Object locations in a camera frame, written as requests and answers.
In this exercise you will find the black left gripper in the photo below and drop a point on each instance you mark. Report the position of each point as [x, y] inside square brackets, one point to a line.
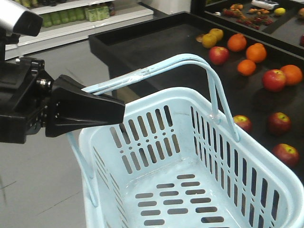
[25, 87]

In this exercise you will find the light blue plastic basket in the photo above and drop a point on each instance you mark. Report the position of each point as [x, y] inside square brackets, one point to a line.
[177, 160]

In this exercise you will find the white supermarket shelf unit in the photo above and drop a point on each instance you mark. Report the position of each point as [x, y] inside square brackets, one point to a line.
[127, 12]

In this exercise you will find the yellow round citrus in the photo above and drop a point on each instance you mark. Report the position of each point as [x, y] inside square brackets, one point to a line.
[209, 40]
[218, 33]

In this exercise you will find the red apple far left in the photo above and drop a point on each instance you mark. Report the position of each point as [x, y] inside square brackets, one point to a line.
[218, 55]

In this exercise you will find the red apple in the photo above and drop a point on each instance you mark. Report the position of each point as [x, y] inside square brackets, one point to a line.
[278, 123]
[274, 80]
[218, 55]

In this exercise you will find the small orange left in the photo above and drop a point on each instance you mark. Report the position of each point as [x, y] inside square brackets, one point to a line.
[237, 43]

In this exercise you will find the small orange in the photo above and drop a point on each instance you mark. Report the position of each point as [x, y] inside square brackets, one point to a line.
[246, 67]
[237, 43]

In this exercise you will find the small orange right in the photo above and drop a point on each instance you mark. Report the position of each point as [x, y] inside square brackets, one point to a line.
[246, 67]

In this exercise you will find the orange with nub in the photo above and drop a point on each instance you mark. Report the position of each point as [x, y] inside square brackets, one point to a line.
[256, 53]

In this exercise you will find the black fruit display stand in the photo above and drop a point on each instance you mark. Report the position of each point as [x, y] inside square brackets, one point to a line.
[242, 57]

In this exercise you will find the red apple lower left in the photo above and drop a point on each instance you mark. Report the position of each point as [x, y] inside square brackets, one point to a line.
[274, 80]

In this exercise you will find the red apple bottom left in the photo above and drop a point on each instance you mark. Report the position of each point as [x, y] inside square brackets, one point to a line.
[278, 123]

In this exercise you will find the large orange back left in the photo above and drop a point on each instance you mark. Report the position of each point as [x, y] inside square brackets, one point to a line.
[293, 74]

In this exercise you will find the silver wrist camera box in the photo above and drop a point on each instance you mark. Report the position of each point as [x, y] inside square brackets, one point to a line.
[18, 19]

